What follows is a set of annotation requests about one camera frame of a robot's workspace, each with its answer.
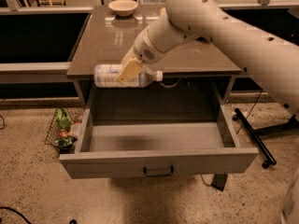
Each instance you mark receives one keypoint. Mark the black wheeled stand base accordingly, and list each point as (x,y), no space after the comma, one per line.
(256,134)

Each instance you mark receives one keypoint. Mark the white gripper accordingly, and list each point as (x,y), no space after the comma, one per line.
(142,51)

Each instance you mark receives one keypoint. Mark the open grey top drawer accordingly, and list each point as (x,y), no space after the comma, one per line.
(187,127)

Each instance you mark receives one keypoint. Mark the black drawer handle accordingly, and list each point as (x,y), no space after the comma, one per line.
(158,173)

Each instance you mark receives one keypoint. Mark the grey cabinet table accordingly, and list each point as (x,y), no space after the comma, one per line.
(107,38)

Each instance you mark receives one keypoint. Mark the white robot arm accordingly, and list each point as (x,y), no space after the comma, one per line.
(272,62)

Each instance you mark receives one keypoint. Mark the beige ceramic bowl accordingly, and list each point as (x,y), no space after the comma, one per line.
(123,8)

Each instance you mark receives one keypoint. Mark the wire basket with items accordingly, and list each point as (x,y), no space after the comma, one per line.
(63,131)

